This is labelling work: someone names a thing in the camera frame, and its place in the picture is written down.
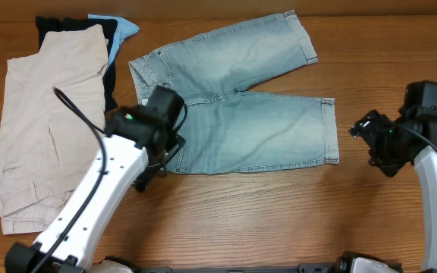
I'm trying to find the light blue denim shorts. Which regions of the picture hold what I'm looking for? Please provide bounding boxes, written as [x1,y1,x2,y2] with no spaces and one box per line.
[129,11,339,174]

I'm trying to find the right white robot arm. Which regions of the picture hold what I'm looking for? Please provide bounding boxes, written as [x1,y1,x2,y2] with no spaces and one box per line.
[349,80,437,272]

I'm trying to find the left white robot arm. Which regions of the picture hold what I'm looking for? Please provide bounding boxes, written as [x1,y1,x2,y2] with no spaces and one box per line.
[5,86,187,272]

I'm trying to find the light blue folded shirt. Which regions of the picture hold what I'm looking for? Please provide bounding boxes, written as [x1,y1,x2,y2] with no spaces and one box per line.
[87,14,140,64]

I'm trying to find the beige cargo shorts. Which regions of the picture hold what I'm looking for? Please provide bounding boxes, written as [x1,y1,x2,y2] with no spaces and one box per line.
[0,25,108,234]

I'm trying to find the black folded garment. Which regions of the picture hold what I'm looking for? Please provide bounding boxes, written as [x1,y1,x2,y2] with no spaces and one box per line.
[35,16,118,112]

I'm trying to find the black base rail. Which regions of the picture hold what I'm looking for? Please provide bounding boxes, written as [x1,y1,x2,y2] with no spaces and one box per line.
[136,262,335,273]

